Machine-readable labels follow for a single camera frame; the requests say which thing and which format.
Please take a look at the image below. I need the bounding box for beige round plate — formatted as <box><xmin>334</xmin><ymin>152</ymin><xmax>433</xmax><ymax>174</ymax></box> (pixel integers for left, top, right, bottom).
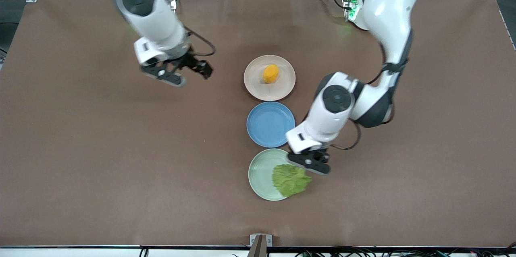
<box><xmin>244</xmin><ymin>55</ymin><xmax>296</xmax><ymax>102</ymax></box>

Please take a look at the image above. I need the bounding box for brown table cover mat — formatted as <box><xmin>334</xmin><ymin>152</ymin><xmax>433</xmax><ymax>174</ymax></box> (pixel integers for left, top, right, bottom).
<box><xmin>0</xmin><ymin>0</ymin><xmax>516</xmax><ymax>248</ymax></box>

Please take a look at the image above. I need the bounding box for light green round plate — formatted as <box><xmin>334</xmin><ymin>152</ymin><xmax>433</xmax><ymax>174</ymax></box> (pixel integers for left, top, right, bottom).
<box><xmin>248</xmin><ymin>148</ymin><xmax>301</xmax><ymax>201</ymax></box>

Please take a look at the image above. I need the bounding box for blue round plate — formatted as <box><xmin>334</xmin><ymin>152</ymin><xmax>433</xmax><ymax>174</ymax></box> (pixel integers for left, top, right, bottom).
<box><xmin>246</xmin><ymin>102</ymin><xmax>295</xmax><ymax>148</ymax></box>

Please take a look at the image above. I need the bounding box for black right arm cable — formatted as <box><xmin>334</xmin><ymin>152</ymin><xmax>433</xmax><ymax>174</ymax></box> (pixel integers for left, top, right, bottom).
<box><xmin>185</xmin><ymin>27</ymin><xmax>216</xmax><ymax>57</ymax></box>

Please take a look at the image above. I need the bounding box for green lettuce leaf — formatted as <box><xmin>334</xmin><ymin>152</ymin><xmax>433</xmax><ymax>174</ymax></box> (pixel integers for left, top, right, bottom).
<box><xmin>272</xmin><ymin>164</ymin><xmax>312</xmax><ymax>197</ymax></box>

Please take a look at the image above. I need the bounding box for yellow lemon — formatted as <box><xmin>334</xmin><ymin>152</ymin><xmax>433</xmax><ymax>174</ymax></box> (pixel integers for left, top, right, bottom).
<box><xmin>263</xmin><ymin>64</ymin><xmax>280</xmax><ymax>84</ymax></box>

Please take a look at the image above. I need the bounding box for white table edge rail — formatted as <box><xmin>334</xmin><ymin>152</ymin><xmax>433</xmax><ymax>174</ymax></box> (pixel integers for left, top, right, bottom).
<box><xmin>0</xmin><ymin>246</ymin><xmax>516</xmax><ymax>257</ymax></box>

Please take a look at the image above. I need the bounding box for grey metal camera bracket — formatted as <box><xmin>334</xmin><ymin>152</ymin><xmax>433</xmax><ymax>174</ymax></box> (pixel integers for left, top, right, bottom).
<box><xmin>250</xmin><ymin>234</ymin><xmax>273</xmax><ymax>257</ymax></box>

